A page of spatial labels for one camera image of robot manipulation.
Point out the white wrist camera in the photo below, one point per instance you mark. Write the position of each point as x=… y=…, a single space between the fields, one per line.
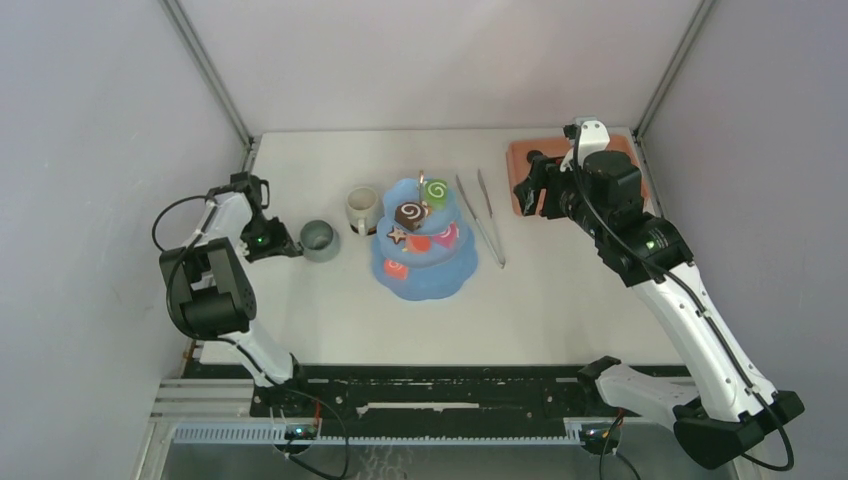
x=588 y=136
x=256 y=190

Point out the white speckled mug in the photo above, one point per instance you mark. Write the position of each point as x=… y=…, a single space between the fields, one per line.
x=364 y=210

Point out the dark green glazed mug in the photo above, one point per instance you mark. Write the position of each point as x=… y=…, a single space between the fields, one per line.
x=319 y=241

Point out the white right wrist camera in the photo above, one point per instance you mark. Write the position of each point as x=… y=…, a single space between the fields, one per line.
x=588 y=136

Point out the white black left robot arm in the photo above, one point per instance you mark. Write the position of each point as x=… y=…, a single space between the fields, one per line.
x=209 y=296

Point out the magenta swirl roll cake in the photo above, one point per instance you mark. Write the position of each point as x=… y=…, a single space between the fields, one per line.
x=448 y=238

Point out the light pink swirl roll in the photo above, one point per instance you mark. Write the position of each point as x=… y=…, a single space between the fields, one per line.
x=395 y=270

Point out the pink cake slice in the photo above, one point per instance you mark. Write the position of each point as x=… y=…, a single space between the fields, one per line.
x=416 y=244

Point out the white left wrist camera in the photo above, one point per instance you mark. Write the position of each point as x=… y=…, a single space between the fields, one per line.
x=256 y=190

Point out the blue three-tier cake stand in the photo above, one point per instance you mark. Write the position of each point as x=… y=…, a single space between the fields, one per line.
x=437 y=274

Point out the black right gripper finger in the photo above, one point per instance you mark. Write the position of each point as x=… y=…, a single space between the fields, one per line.
x=542 y=167
x=529 y=197

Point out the brown swirl roll cake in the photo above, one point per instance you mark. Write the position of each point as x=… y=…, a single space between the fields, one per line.
x=411 y=215

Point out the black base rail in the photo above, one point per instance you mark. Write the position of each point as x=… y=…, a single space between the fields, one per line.
x=445 y=402

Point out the white star cookie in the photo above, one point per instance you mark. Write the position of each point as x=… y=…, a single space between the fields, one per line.
x=397 y=235

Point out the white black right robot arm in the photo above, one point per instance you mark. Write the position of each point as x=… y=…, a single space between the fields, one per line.
x=730 y=407

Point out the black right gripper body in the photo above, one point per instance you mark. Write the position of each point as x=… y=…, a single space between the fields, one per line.
x=562 y=199

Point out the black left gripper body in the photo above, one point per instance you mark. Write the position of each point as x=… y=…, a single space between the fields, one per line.
x=262 y=238

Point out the pink rectangular tray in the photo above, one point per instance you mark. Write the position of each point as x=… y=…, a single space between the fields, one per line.
x=522 y=174

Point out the green swirl roll cake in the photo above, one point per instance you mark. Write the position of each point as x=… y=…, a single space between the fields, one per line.
x=434 y=194

